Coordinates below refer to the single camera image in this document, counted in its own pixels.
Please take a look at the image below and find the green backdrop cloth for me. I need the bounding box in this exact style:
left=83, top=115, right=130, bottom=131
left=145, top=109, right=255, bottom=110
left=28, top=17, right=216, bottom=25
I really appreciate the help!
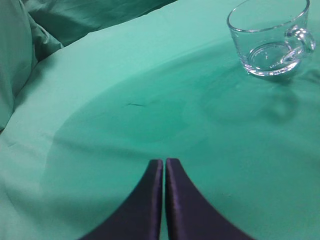
left=0, top=0, right=171, bottom=130

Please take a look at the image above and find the clear glass mug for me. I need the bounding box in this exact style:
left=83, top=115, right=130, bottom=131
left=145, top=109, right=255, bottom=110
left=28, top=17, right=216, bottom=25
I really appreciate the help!
left=226, top=0, right=316, bottom=77

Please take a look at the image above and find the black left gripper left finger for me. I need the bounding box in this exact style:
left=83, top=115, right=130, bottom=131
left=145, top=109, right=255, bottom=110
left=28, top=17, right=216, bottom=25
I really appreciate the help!
left=81, top=159, right=163, bottom=240

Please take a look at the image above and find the green table cloth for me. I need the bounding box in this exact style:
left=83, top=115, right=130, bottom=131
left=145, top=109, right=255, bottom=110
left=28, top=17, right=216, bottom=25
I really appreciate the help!
left=0, top=0, right=320, bottom=240

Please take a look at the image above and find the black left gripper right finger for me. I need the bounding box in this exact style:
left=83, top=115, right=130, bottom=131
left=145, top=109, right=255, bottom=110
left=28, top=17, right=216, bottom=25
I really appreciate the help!
left=165, top=158, right=252, bottom=240

